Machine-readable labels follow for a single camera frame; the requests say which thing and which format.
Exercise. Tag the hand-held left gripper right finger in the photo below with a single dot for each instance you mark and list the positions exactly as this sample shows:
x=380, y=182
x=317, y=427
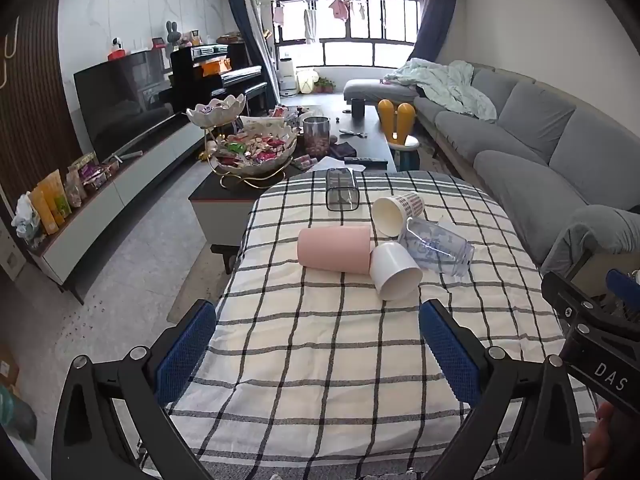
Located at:
x=450, y=355

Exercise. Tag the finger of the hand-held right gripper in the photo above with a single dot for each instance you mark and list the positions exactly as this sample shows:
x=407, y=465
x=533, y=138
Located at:
x=622, y=286
x=575, y=302

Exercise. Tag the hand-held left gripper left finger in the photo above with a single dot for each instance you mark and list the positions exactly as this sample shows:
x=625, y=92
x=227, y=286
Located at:
x=185, y=355

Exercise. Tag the plain white cup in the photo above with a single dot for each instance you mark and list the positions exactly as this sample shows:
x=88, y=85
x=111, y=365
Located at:
x=395, y=270

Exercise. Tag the clear cup with blue print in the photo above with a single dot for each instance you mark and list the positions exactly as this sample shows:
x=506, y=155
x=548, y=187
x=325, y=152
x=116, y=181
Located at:
x=437, y=247

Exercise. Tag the patterned paper cup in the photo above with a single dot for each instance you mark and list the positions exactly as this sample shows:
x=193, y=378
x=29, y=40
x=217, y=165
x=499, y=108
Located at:
x=395, y=212

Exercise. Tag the pink plastic cup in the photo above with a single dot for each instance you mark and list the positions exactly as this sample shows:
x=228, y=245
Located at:
x=332, y=250

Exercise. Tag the smoky clear square cup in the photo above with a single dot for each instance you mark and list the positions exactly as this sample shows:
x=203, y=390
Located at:
x=342, y=190

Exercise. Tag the person's right hand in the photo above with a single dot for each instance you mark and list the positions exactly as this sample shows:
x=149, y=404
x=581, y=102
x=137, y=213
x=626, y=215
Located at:
x=612, y=447

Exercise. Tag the black white checked tablecloth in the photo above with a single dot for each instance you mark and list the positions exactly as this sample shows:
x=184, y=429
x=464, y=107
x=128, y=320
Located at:
x=325, y=355

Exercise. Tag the dark coffee table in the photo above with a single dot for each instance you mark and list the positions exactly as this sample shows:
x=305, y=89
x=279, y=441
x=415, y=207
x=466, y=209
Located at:
x=225, y=210

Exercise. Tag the white television cabinet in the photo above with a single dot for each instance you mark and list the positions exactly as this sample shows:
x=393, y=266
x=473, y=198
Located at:
x=95, y=215

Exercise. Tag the green plastic bag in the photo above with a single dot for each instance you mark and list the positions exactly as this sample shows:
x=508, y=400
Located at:
x=17, y=412

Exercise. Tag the cardboard box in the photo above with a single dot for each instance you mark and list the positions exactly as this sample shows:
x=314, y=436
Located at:
x=7, y=367

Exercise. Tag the grey sectional sofa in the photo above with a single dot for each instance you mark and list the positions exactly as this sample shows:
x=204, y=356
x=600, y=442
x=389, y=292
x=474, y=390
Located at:
x=525, y=130

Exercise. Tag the row of snack packets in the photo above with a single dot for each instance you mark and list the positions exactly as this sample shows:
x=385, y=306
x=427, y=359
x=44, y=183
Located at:
x=52, y=200

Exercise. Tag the white teal cloth bundle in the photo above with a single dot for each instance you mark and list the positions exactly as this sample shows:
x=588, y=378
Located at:
x=25, y=220

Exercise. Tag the black remote control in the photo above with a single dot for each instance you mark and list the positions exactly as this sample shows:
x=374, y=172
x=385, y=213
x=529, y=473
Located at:
x=365, y=160

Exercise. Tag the tiered shell-shaped candy bowl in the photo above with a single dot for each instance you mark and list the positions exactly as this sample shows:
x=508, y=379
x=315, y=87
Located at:
x=255, y=152

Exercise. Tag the white paper sheet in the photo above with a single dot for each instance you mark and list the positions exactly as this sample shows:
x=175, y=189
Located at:
x=327, y=164

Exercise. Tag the dark cloth pouch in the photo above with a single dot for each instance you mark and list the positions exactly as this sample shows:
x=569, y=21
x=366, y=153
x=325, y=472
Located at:
x=344, y=150

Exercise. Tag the yellow rabbit-ear stool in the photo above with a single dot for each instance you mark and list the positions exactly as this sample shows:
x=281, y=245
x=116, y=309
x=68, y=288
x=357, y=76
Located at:
x=397, y=125

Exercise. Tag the metal utensil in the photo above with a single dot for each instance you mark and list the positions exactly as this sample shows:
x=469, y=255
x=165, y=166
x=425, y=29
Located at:
x=352, y=133

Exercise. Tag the light green blanket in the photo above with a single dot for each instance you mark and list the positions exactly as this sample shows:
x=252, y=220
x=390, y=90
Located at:
x=450, y=87

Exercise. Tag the glass jar of nuts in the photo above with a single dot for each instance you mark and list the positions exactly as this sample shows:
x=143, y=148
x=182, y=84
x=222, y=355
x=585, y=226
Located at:
x=316, y=137

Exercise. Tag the black cylinder speaker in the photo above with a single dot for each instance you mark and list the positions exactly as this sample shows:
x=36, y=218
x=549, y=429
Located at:
x=358, y=109

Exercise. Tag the black flat television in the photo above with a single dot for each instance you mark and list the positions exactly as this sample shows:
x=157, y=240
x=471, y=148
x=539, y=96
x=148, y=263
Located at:
x=120, y=100

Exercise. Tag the black upright piano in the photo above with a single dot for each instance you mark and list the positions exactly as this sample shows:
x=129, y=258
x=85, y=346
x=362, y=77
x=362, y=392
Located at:
x=215, y=80

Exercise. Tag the white air purifier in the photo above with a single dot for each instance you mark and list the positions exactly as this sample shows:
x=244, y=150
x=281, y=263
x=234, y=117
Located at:
x=286, y=77

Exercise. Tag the potted plant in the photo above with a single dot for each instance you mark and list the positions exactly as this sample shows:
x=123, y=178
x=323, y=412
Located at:
x=325, y=85

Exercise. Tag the grey rabbit figurine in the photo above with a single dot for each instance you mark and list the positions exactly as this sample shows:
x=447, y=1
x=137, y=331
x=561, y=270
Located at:
x=173, y=37

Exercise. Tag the black framed window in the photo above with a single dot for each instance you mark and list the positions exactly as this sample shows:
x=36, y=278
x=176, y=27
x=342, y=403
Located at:
x=350, y=52

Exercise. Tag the blue grey curtain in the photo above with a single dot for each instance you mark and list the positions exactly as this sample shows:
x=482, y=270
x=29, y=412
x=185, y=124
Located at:
x=435, y=15
x=250, y=35

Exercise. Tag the white hanging garment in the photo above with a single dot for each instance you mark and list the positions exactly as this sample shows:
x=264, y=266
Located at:
x=310, y=27

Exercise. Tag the pink hanging garment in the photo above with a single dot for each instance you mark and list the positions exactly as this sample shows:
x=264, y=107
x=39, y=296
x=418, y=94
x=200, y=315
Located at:
x=339, y=9

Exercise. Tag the red white small camera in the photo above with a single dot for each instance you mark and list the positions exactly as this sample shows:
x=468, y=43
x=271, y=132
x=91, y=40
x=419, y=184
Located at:
x=118, y=50

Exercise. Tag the gold wall hook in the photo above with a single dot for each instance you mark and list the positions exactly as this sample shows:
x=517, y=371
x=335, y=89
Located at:
x=9, y=50

